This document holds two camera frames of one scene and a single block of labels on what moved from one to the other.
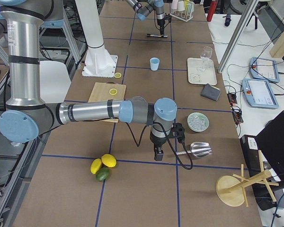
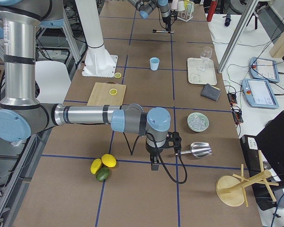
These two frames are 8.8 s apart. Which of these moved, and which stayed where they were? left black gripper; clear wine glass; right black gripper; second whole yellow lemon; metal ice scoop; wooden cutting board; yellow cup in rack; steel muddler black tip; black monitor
Moved: left black gripper; steel muddler black tip; right black gripper
Stayed: clear wine glass; second whole yellow lemon; wooden cutting board; metal ice scoop; yellow cup in rack; black monitor
